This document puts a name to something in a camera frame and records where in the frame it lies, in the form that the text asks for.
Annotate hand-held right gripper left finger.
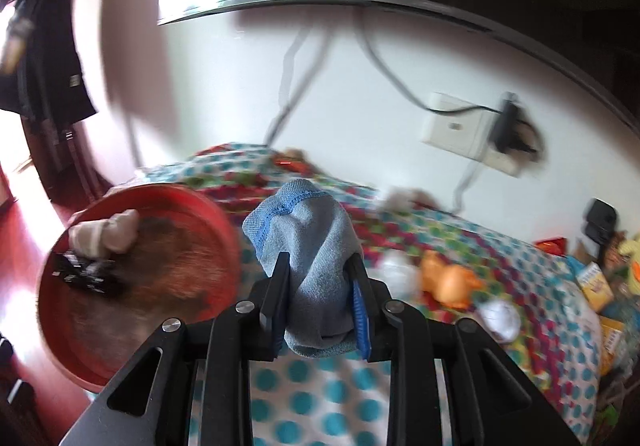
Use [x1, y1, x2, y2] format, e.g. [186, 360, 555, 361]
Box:
[60, 251, 293, 446]

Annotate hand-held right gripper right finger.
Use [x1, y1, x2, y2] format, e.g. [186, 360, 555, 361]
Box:
[345, 251, 583, 446]

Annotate white tissue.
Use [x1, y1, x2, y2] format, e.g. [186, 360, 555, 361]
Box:
[380, 251, 422, 298]
[384, 186, 436, 213]
[475, 301, 522, 342]

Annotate grey-blue cloth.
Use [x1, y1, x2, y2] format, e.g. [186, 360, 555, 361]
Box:
[242, 179, 366, 359]

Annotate orange toy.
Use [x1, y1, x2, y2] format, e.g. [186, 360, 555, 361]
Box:
[417, 250, 486, 311]

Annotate red round basin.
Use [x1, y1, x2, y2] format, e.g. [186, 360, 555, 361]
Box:
[37, 183, 241, 389]

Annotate colourful dotted blanket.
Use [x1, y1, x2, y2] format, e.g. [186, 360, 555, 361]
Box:
[95, 142, 608, 446]

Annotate small red wrapper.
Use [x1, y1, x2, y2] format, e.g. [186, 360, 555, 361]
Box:
[275, 152, 310, 173]

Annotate white rolled sock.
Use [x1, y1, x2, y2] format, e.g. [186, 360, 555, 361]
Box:
[67, 209, 141, 257]

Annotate small black object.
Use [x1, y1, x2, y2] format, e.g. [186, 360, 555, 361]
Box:
[52, 251, 123, 299]

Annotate large red wrapper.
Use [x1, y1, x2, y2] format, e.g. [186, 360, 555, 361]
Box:
[534, 237, 568, 255]

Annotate white power outlet plate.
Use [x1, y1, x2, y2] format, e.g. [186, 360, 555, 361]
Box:
[480, 146, 523, 177]

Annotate yellow medicine box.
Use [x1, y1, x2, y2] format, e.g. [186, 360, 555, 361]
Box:
[575, 262, 615, 312]
[597, 316, 627, 377]

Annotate black power adapter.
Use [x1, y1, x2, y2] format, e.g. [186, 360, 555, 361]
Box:
[490, 94, 546, 162]

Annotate black clamp holder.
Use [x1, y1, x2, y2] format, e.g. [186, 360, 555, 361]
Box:
[582, 199, 618, 243]

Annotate yellow knitted duck toy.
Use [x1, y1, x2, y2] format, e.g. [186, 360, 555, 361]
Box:
[607, 231, 640, 293]

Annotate dark hanging clothes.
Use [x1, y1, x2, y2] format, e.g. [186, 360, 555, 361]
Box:
[0, 0, 98, 124]

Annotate white wall socket plate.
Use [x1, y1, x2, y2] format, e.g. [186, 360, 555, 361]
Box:
[420, 91, 501, 159]

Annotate thin black cable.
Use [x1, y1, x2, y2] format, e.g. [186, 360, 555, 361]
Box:
[357, 11, 506, 116]

